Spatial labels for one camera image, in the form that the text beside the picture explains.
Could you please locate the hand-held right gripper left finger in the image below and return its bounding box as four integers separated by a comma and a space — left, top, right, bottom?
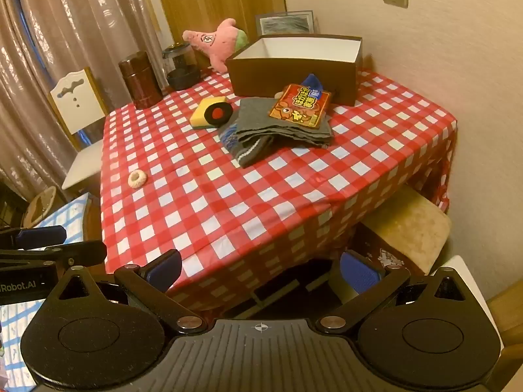
49, 249, 209, 334

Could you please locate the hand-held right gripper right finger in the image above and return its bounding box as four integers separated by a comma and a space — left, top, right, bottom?
315, 251, 477, 333

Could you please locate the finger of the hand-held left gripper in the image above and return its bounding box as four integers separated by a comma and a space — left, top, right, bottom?
0, 241, 108, 268
0, 226, 68, 250

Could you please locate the striped grey blue sock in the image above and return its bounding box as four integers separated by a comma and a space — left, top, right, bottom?
218, 116, 276, 168

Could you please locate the yellow sponge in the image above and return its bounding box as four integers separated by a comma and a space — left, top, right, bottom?
190, 96, 233, 130

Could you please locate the red snack packet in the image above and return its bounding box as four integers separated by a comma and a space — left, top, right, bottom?
267, 84, 332, 129

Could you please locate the blue checked cloth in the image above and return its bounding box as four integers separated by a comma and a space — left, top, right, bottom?
0, 192, 91, 388

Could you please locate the beige cushioned stool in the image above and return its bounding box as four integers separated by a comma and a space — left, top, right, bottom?
360, 186, 452, 276

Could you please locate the red checked tablecloth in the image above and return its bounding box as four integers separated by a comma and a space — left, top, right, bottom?
100, 67, 458, 323

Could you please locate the white wooden chair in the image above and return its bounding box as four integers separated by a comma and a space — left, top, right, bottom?
49, 67, 111, 190

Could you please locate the brown wooden canister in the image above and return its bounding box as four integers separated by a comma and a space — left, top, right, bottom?
118, 51, 164, 110

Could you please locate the glass jar with dark contents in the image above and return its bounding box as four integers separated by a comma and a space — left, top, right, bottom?
162, 42, 201, 91

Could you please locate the beige sheer curtain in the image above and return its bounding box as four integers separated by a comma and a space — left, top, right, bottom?
0, 0, 168, 201

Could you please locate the pink starfish plush toy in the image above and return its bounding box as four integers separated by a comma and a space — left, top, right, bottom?
182, 18, 248, 72

